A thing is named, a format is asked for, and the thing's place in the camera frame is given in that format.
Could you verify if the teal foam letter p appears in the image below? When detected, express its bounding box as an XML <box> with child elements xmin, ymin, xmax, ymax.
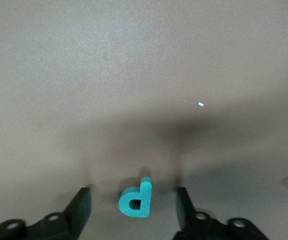
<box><xmin>118</xmin><ymin>176</ymin><xmax>154</xmax><ymax>218</ymax></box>

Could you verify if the brown paper table cover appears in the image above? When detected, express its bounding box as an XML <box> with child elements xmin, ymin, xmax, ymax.
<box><xmin>0</xmin><ymin>0</ymin><xmax>288</xmax><ymax>240</ymax></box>

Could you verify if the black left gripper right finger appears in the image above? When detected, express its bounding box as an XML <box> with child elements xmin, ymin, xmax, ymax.
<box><xmin>171</xmin><ymin>186</ymin><xmax>270</xmax><ymax>240</ymax></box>

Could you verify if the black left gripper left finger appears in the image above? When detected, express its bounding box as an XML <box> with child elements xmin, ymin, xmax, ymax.
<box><xmin>0</xmin><ymin>187</ymin><xmax>92</xmax><ymax>240</ymax></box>

